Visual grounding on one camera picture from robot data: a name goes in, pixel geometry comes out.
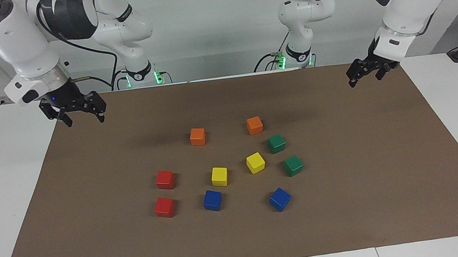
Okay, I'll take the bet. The brown table mat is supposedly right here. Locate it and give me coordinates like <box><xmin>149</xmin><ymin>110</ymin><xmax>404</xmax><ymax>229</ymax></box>
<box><xmin>0</xmin><ymin>51</ymin><xmax>458</xmax><ymax>257</ymax></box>

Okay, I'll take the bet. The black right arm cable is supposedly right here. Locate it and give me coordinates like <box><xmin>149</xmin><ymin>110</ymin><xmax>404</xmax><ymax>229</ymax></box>
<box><xmin>34</xmin><ymin>0</ymin><xmax>121</xmax><ymax>98</ymax></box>

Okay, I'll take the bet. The yellow wooden cube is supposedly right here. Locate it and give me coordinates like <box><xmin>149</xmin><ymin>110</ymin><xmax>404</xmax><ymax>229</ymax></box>
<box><xmin>245</xmin><ymin>151</ymin><xmax>267</xmax><ymax>175</ymax></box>
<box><xmin>210</xmin><ymin>166</ymin><xmax>230</xmax><ymax>188</ymax></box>

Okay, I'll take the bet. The black base cable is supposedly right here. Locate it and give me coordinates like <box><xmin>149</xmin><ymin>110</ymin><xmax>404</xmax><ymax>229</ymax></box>
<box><xmin>249</xmin><ymin>30</ymin><xmax>294</xmax><ymax>73</ymax></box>
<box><xmin>109</xmin><ymin>68</ymin><xmax>130</xmax><ymax>92</ymax></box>

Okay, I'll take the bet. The blue wooden cube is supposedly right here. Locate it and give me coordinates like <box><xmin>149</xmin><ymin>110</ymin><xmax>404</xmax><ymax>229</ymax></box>
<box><xmin>268</xmin><ymin>186</ymin><xmax>293</xmax><ymax>213</ymax></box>
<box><xmin>202</xmin><ymin>188</ymin><xmax>224</xmax><ymax>213</ymax></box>

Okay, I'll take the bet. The red wooden cube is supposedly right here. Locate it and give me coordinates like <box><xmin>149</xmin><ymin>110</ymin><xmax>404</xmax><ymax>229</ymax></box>
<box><xmin>153</xmin><ymin>196</ymin><xmax>177</xmax><ymax>220</ymax></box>
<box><xmin>154</xmin><ymin>169</ymin><xmax>176</xmax><ymax>191</ymax></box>

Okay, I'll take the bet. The green wooden cube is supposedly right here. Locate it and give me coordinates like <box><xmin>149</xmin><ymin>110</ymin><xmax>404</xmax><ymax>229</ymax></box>
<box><xmin>266</xmin><ymin>133</ymin><xmax>288</xmax><ymax>155</ymax></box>
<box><xmin>282</xmin><ymin>154</ymin><xmax>306</xmax><ymax>178</ymax></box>

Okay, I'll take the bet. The orange wooden cube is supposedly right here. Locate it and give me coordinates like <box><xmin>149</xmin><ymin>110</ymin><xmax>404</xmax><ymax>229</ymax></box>
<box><xmin>246</xmin><ymin>115</ymin><xmax>264</xmax><ymax>136</ymax></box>
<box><xmin>189</xmin><ymin>127</ymin><xmax>207</xmax><ymax>147</ymax></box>

